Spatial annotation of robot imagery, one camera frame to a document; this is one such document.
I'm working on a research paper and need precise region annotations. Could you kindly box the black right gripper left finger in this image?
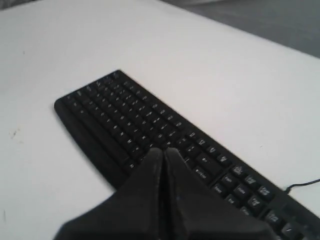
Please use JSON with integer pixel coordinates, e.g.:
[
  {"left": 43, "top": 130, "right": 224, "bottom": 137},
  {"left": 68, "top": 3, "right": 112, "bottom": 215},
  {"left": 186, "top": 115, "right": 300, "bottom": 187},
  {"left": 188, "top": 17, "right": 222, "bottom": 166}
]
[{"left": 56, "top": 148, "right": 173, "bottom": 240}]

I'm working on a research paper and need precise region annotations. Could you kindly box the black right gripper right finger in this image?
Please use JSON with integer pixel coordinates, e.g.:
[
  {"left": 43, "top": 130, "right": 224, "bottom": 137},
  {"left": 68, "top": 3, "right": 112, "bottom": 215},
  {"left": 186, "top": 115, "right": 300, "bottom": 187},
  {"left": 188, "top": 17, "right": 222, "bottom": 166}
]
[{"left": 162, "top": 148, "right": 275, "bottom": 240}]

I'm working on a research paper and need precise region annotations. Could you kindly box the black Acer keyboard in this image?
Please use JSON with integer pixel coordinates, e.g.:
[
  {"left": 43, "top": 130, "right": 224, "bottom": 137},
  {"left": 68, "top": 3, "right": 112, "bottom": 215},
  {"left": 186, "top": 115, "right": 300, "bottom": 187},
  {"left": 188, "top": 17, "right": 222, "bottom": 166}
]
[{"left": 54, "top": 70, "right": 320, "bottom": 240}]

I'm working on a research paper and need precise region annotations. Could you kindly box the grey fabric backdrop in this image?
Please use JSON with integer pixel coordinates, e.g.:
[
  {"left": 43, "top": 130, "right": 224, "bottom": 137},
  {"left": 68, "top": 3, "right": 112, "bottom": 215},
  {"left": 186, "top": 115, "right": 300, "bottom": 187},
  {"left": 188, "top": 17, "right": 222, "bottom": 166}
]
[{"left": 167, "top": 0, "right": 320, "bottom": 58}]

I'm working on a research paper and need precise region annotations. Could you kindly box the black USB cable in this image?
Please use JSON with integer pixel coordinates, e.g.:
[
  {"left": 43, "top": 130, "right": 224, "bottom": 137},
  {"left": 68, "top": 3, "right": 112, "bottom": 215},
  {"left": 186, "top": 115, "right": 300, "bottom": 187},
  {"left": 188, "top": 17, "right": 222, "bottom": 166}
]
[{"left": 284, "top": 177, "right": 320, "bottom": 195}]

